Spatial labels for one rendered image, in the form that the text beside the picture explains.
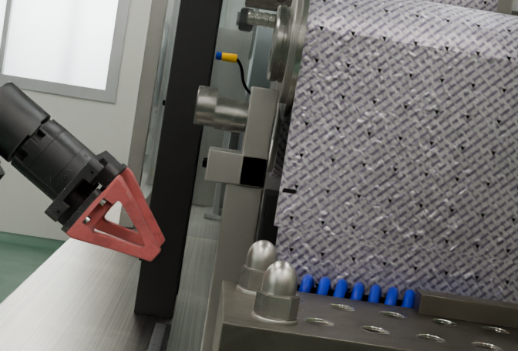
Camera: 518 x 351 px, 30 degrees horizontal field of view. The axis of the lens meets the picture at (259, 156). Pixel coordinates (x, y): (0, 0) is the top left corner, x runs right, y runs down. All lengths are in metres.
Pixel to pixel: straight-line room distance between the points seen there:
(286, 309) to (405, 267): 0.22
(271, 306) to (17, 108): 0.30
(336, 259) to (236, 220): 0.13
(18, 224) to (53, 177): 5.78
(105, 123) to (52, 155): 5.63
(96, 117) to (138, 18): 0.71
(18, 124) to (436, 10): 0.40
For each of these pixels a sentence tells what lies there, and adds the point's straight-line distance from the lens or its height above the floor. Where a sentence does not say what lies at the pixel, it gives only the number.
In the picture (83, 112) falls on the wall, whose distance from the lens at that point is 6.52.
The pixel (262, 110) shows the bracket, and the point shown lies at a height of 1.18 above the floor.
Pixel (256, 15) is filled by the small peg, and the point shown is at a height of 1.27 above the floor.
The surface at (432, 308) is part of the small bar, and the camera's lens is 0.87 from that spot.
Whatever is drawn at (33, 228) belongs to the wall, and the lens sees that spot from 6.63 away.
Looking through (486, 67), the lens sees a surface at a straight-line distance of 0.92.
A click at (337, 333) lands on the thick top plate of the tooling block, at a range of 0.73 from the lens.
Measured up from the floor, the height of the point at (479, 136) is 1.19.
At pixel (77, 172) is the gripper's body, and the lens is 0.87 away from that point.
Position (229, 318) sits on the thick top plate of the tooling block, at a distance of 0.72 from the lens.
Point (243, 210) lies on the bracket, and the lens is 0.98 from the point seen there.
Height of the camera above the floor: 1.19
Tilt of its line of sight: 3 degrees down
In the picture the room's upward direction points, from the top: 9 degrees clockwise
